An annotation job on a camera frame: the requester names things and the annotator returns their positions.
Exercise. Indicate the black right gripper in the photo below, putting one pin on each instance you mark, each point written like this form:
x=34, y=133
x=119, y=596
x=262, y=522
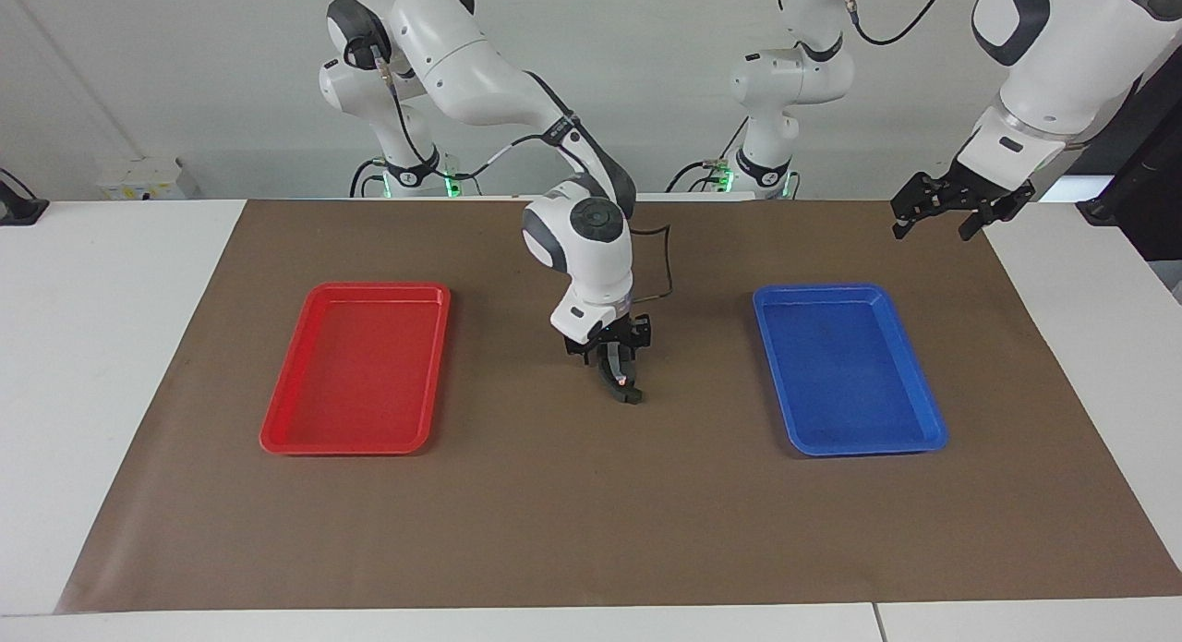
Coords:
x=614, y=333

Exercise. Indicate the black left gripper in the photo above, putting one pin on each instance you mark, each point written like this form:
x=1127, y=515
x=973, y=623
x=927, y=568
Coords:
x=970, y=191

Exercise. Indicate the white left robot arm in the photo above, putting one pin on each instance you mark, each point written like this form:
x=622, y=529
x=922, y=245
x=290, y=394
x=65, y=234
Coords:
x=1062, y=51

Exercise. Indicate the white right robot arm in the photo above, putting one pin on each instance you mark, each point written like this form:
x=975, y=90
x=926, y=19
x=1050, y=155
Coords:
x=462, y=60

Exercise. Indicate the brown paper mat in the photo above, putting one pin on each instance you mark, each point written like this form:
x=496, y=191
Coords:
x=600, y=513

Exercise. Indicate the blue plastic tray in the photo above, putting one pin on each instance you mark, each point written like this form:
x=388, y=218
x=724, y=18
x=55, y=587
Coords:
x=850, y=383

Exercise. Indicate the black stand equipment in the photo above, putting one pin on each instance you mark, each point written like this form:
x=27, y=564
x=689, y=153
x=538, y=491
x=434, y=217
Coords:
x=1145, y=180

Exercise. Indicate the red plastic tray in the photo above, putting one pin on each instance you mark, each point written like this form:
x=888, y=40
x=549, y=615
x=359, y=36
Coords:
x=355, y=374

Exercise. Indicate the black clamp device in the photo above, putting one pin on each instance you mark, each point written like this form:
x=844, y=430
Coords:
x=20, y=208

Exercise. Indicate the white wall socket box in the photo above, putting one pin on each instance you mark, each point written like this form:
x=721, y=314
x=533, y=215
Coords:
x=143, y=178

